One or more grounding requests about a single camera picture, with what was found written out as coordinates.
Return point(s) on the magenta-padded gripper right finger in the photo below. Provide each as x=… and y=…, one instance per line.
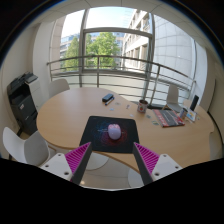
x=166, y=165

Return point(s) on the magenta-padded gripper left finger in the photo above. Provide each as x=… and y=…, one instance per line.
x=56, y=165

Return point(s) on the pink and lilac computer mouse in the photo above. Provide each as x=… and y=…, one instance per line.
x=114, y=131

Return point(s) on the black mouse pad, red-blue print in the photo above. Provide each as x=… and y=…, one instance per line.
x=96, y=133

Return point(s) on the white chair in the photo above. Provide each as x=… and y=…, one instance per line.
x=58, y=87
x=172, y=95
x=31, y=148

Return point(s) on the small green card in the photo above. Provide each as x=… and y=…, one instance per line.
x=155, y=122

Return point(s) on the large red and blue magazine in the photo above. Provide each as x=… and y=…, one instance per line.
x=168, y=118

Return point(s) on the round pale sticker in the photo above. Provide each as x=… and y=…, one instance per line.
x=148, y=116

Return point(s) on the printed white mug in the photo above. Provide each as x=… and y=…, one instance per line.
x=183, y=114
x=142, y=106

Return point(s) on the tall black speaker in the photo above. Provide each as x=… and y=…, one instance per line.
x=194, y=102

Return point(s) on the black and white office printer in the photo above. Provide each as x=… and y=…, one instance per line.
x=21, y=103

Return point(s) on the blue pen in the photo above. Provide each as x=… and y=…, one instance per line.
x=110, y=101

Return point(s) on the small black case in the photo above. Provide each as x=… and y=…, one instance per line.
x=107, y=97

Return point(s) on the grey metal railing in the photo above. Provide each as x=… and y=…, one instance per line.
x=133, y=71

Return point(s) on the green tree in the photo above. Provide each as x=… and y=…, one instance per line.
x=103, y=48

